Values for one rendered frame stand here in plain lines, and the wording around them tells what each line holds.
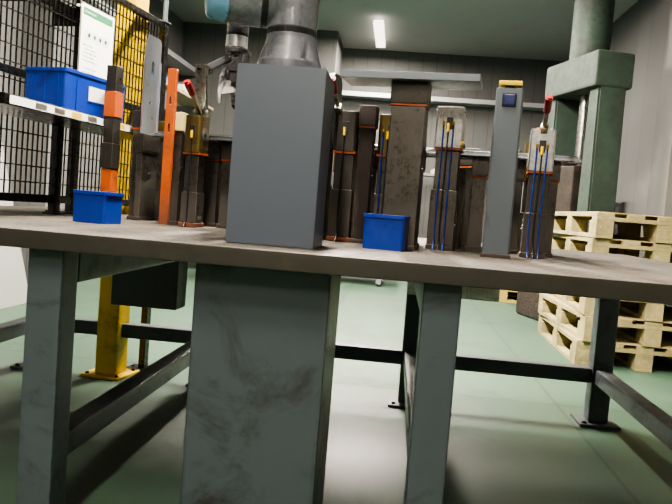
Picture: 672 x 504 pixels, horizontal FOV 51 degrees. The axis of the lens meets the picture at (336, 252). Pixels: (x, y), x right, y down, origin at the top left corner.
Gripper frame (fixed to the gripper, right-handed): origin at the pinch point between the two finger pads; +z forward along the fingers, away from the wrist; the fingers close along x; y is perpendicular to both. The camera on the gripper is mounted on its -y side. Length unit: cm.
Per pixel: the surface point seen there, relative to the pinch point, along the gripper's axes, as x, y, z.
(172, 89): -21.3, -9.6, -1.8
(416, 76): -45, 72, -5
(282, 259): -94, 55, 42
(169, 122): -21.2, -9.8, 8.7
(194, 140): -25.0, 1.2, 14.1
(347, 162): -28, 52, 17
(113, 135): -22.9, -28.3, 14.4
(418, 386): -85, 84, 66
